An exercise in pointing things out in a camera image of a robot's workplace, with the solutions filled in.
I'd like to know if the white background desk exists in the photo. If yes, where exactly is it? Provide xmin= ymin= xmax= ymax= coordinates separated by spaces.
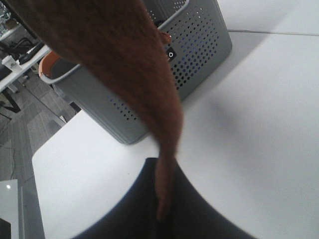
xmin=0 ymin=24 xmax=53 ymax=93

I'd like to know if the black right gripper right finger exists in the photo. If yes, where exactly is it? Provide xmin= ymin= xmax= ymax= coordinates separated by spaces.
xmin=164 ymin=163 xmax=252 ymax=239

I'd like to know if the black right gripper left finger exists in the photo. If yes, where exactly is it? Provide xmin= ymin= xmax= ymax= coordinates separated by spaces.
xmin=74 ymin=157 xmax=161 ymax=239

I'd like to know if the brown towel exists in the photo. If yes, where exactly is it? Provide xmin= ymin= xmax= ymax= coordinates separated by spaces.
xmin=8 ymin=0 xmax=183 ymax=221

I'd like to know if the white paper cup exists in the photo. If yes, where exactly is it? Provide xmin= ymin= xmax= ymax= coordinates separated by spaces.
xmin=0 ymin=55 xmax=21 ymax=79

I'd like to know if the grey perforated plastic basket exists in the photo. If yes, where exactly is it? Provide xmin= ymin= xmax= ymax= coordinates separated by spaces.
xmin=39 ymin=0 xmax=232 ymax=144

